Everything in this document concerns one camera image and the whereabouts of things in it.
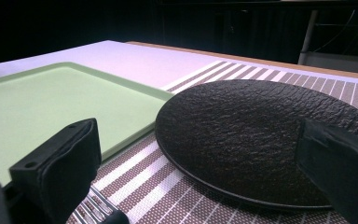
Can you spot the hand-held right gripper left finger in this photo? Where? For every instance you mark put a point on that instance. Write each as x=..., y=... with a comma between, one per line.
x=62, y=168

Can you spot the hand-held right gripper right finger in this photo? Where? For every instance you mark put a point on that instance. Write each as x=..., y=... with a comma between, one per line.
x=338, y=165

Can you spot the silver metal fork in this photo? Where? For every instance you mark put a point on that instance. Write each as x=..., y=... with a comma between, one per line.
x=96, y=208

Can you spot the black textured round plate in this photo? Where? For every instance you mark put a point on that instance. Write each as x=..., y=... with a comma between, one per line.
x=236, y=137

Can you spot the green rectangular tray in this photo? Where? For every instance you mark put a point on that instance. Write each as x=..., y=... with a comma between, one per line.
x=43, y=109

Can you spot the brown white striped placemat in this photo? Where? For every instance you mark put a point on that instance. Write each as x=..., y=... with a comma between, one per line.
x=155, y=186

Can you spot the metal stand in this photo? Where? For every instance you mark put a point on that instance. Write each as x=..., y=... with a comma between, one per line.
x=309, y=34

